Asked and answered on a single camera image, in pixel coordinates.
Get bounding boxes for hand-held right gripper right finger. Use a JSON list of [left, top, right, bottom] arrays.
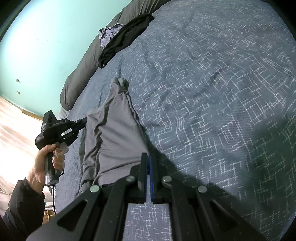
[[149, 155, 266, 241]]

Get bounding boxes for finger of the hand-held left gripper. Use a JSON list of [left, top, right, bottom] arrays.
[[61, 128, 79, 144], [68, 117, 88, 130]]

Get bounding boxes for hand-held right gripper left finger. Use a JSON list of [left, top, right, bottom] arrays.
[[25, 152, 149, 241]]

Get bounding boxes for grey boxer shorts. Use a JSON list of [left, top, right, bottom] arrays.
[[80, 77, 151, 195]]

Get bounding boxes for person's left hand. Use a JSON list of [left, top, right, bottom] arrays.
[[26, 143, 66, 193]]

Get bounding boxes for pink curtain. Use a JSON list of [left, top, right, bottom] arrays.
[[0, 96, 56, 209]]

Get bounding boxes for blue patterned shorts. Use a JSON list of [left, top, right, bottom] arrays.
[[98, 23, 124, 49]]

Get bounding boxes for black garment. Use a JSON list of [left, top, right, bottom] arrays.
[[98, 13, 155, 69]]

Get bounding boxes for wooden window frame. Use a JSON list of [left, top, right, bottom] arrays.
[[21, 110, 44, 120]]

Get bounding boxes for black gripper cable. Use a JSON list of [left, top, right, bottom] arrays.
[[47, 183, 58, 216]]

